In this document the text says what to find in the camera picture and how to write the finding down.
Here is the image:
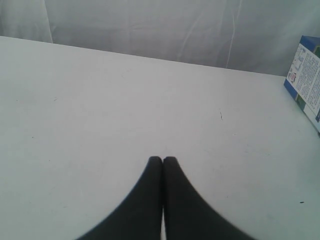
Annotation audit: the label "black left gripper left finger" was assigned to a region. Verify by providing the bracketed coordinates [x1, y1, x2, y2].
[79, 156, 163, 240]

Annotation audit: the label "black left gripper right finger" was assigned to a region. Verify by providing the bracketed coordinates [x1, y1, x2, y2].
[162, 156, 252, 240]

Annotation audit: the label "blue white cardboard box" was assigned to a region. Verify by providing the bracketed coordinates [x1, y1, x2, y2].
[284, 35, 320, 132]

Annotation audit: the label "white backdrop cloth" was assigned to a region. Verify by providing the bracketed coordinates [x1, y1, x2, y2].
[0, 0, 320, 76]

